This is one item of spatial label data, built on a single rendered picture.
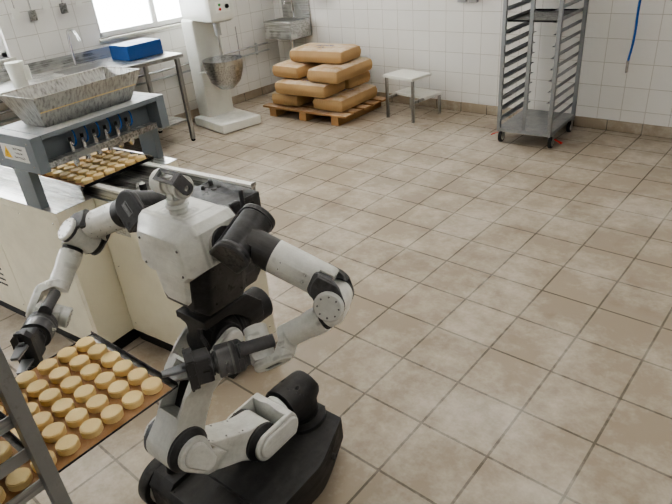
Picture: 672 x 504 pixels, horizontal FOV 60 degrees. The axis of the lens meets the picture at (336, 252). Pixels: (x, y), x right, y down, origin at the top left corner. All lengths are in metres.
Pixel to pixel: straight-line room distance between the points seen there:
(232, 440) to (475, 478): 0.92
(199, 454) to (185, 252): 0.65
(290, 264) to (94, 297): 1.75
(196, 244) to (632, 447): 1.84
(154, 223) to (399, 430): 1.39
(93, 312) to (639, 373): 2.54
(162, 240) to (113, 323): 1.61
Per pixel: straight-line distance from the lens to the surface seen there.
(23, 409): 1.29
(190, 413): 1.85
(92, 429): 1.49
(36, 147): 2.75
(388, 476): 2.38
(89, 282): 3.01
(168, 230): 1.59
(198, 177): 2.76
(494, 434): 2.54
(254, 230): 1.47
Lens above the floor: 1.83
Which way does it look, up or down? 29 degrees down
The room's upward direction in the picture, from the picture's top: 5 degrees counter-clockwise
